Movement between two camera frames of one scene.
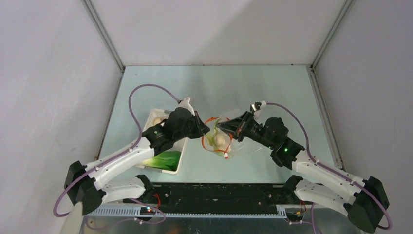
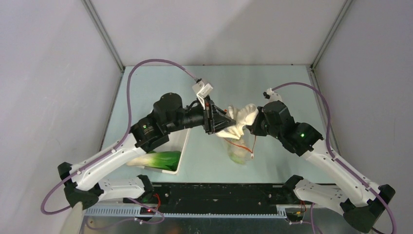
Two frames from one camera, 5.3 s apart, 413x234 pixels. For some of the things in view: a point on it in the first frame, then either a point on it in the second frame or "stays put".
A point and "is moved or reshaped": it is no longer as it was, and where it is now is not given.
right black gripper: (244, 124) -> (258, 124)
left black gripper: (201, 128) -> (215, 119)
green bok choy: (168, 160) stays put
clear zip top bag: (222, 143) is moved or reshaped
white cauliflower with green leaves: (219, 140) -> (237, 154)
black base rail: (228, 200) stays put
